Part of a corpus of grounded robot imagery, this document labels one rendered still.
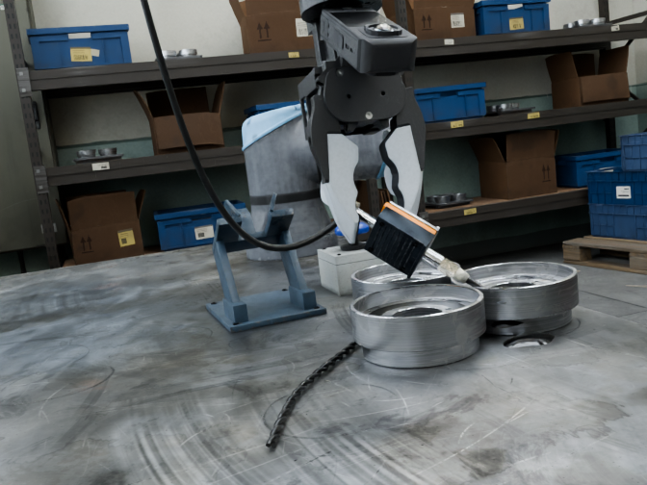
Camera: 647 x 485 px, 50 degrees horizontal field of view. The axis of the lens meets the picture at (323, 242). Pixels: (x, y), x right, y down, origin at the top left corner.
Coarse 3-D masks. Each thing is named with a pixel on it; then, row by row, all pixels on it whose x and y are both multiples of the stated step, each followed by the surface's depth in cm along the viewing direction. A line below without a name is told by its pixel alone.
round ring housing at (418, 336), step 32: (416, 288) 60; (448, 288) 59; (352, 320) 54; (384, 320) 51; (416, 320) 50; (448, 320) 50; (480, 320) 53; (384, 352) 52; (416, 352) 51; (448, 352) 51
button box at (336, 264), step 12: (324, 252) 81; (336, 252) 80; (348, 252) 79; (360, 252) 78; (324, 264) 82; (336, 264) 78; (348, 264) 78; (360, 264) 78; (372, 264) 79; (324, 276) 83; (336, 276) 78; (348, 276) 78; (336, 288) 79; (348, 288) 78
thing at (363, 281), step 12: (384, 264) 72; (420, 264) 72; (456, 264) 67; (360, 276) 70; (372, 276) 71; (384, 276) 71; (396, 276) 71; (420, 276) 69; (444, 276) 63; (360, 288) 65; (372, 288) 64; (384, 288) 63
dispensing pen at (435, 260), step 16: (384, 208) 58; (368, 224) 59; (384, 224) 57; (400, 224) 57; (416, 224) 57; (368, 240) 59; (384, 240) 58; (400, 240) 57; (416, 240) 56; (384, 256) 59; (400, 256) 58; (416, 256) 57; (432, 256) 58; (448, 272) 57; (464, 272) 57
